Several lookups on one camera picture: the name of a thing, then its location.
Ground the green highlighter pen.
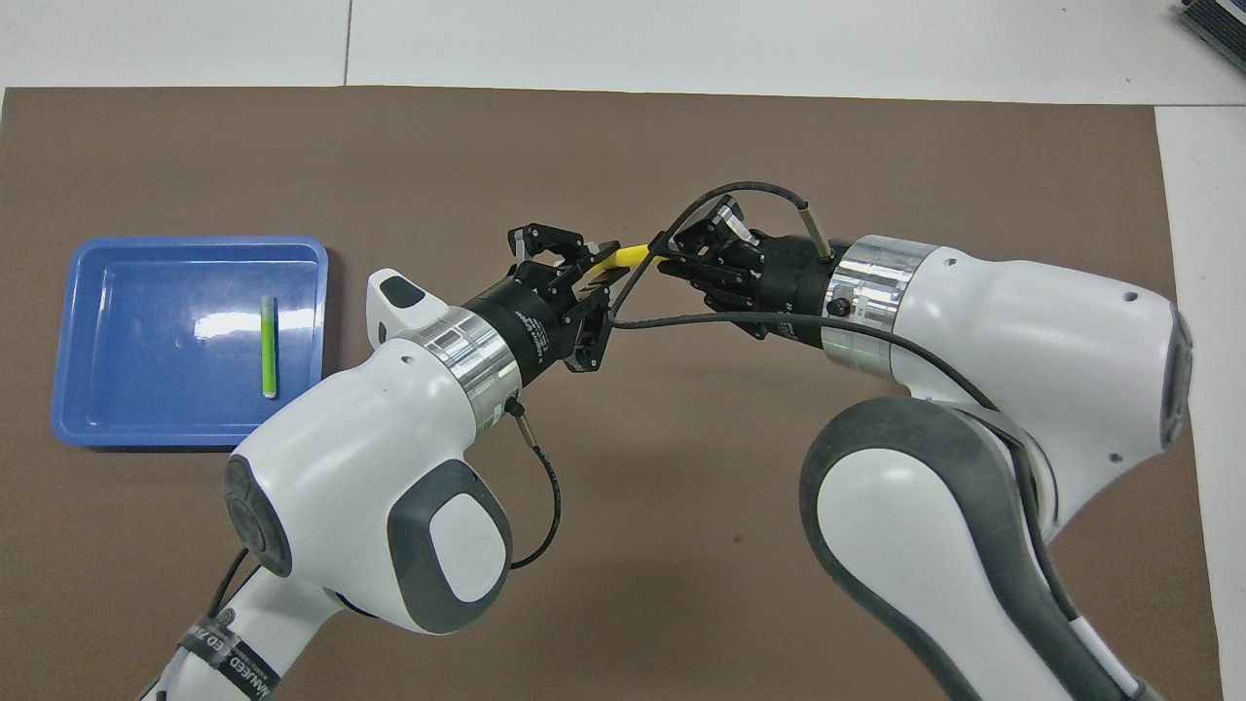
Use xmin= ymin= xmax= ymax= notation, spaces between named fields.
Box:
xmin=261 ymin=296 xmax=279 ymax=399

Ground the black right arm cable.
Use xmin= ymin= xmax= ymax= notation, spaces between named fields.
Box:
xmin=608 ymin=181 xmax=1150 ymax=701

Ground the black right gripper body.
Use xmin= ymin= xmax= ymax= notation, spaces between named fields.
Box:
xmin=750 ymin=234 xmax=838 ymax=342

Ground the grey ribbed device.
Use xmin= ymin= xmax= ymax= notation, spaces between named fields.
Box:
xmin=1175 ymin=0 xmax=1246 ymax=61

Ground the blue plastic tray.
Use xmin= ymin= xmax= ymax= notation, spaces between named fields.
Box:
xmin=51 ymin=236 xmax=330 ymax=448

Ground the brown paper table mat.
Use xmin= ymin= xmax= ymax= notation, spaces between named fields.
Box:
xmin=0 ymin=86 xmax=1226 ymax=701

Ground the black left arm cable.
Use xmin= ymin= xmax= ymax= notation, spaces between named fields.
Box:
xmin=506 ymin=397 xmax=564 ymax=571

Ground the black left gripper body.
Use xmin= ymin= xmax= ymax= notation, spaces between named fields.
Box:
xmin=467 ymin=265 xmax=580 ymax=376

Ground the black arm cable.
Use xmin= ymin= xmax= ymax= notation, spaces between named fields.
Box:
xmin=608 ymin=181 xmax=1150 ymax=701
xmin=506 ymin=397 xmax=564 ymax=571

